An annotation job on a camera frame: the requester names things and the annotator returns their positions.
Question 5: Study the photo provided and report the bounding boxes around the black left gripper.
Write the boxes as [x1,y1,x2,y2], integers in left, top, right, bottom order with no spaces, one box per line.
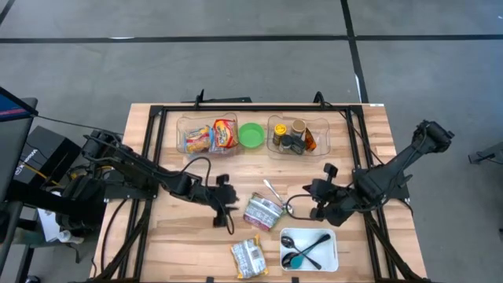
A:
[191,174,240,229]

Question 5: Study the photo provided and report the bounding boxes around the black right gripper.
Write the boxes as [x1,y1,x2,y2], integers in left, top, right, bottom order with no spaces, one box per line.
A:
[302,162,349,222]

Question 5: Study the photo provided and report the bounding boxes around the black plastic spoon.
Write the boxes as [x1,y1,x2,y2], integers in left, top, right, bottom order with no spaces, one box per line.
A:
[281,233,332,270]

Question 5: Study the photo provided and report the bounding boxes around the slim bright steel spoon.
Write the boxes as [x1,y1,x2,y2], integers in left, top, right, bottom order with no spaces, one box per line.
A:
[263,178,297,215]

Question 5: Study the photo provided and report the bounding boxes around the yellow white ramen packet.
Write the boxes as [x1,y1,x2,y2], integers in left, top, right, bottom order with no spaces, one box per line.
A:
[229,234,270,279]

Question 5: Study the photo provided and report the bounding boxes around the black-lid spice jar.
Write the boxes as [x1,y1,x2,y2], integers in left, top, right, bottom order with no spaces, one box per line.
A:
[278,134,294,153]

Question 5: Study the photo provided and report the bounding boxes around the blue yellow ramen packet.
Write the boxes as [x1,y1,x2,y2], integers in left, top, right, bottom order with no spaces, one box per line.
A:
[184,124,213,155]

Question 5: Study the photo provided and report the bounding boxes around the orange red ramen packet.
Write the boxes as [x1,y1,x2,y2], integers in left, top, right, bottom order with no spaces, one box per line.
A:
[211,118,240,149]

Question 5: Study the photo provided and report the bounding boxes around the tan-lid spice jar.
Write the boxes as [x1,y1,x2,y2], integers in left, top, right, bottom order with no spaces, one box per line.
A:
[290,119,307,138]

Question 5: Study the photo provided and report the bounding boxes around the teal plastic spoon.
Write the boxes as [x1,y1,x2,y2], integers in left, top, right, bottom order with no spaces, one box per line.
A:
[290,243,318,270]

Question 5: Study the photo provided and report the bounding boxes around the yellow-lid spice jar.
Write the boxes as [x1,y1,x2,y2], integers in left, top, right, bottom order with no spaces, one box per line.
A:
[273,123,288,146]

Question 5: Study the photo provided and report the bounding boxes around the black square jar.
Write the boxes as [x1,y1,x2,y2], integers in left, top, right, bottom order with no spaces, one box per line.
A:
[291,135,307,156]

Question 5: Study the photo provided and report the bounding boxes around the clear plastic bin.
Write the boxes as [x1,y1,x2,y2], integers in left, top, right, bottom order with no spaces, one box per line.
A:
[266,114,331,160]
[175,112,240,157]

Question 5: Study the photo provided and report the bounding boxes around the white plastic tray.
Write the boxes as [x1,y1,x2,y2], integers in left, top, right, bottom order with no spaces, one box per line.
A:
[279,227,340,273]

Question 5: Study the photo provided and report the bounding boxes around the green plastic bowl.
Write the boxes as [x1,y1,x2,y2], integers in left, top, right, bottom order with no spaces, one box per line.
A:
[237,122,266,149]

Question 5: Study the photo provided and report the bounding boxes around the black flat bar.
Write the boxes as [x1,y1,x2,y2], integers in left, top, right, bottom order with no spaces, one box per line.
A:
[181,97,252,105]

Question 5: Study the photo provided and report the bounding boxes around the black bag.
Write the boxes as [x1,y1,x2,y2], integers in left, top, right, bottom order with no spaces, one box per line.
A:
[54,175,107,233]

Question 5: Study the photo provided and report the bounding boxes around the black stand foot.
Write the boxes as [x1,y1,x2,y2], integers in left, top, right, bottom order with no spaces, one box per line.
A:
[467,141,503,165]

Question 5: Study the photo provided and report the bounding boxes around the white paper bag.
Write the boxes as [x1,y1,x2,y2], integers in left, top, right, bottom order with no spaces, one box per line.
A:
[37,208,86,244]

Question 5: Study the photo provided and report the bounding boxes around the black box white logo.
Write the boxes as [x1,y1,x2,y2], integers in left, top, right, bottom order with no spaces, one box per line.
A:
[14,125,83,186]

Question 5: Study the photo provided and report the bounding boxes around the black flat monitor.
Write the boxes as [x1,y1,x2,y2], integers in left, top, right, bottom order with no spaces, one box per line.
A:
[0,86,39,201]

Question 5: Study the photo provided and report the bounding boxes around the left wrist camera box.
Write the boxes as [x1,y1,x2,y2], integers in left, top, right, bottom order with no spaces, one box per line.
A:
[197,183,217,200]

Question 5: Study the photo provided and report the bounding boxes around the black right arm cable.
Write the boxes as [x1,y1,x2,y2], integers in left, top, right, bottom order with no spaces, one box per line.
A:
[285,193,327,222]

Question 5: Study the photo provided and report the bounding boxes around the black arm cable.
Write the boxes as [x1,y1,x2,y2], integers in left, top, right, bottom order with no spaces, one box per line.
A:
[285,193,327,222]
[178,156,236,236]

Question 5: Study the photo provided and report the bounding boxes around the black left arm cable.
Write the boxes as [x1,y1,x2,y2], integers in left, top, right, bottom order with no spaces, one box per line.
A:
[178,156,236,236]

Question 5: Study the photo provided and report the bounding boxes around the yellow cable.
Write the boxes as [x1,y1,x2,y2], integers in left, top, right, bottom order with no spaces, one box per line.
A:
[23,163,60,186]

